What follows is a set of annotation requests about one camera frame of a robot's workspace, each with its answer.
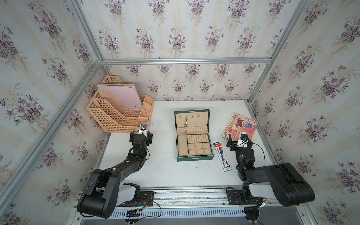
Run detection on green jewelry box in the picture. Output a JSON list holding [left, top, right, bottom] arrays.
[[174, 109, 214, 162]]

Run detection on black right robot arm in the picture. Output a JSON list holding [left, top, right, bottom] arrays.
[[226, 133, 316, 207]]

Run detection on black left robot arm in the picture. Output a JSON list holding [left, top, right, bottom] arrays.
[[77, 129, 153, 218]]

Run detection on pink cartoon notebook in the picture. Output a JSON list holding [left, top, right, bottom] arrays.
[[222, 112, 258, 141]]

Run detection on boxed pen pack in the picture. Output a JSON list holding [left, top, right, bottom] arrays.
[[213, 142, 232, 172]]

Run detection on peach plastic file organizer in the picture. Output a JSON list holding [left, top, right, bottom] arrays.
[[86, 76, 154, 133]]

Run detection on pink folder in organizer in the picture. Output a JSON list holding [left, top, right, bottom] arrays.
[[97, 83, 142, 109]]

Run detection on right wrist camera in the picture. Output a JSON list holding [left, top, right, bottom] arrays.
[[237, 132, 248, 147]]

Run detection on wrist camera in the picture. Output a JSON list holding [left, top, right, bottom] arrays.
[[237, 132, 248, 147], [138, 123, 147, 136]]

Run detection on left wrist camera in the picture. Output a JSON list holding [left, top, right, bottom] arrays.
[[138, 123, 147, 136]]

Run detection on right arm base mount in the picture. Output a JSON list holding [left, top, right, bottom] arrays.
[[226, 187, 264, 206]]

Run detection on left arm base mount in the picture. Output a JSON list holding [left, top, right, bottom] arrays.
[[116, 183, 155, 207]]

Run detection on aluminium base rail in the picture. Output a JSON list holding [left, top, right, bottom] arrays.
[[73, 186, 304, 210]]

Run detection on small circuit board with wires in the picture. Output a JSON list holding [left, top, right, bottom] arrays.
[[126, 209, 142, 218]]

